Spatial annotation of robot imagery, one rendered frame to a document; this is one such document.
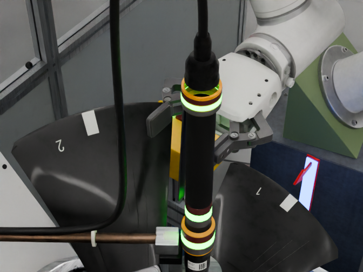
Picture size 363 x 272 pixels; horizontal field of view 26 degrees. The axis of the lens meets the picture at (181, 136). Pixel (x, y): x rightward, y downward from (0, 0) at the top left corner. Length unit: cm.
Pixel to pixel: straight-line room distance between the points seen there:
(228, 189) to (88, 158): 29
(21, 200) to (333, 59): 80
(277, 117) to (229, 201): 55
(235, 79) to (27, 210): 44
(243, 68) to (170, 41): 126
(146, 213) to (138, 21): 107
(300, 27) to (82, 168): 35
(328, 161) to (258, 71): 73
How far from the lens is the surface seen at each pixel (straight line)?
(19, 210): 126
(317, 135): 171
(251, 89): 99
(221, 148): 94
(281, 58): 102
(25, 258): 126
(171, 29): 225
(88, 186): 108
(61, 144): 108
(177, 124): 156
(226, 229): 124
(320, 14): 109
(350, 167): 171
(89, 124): 108
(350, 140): 173
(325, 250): 129
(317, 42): 108
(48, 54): 182
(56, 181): 109
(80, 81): 197
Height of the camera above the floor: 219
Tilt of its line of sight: 47 degrees down
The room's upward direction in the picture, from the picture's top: straight up
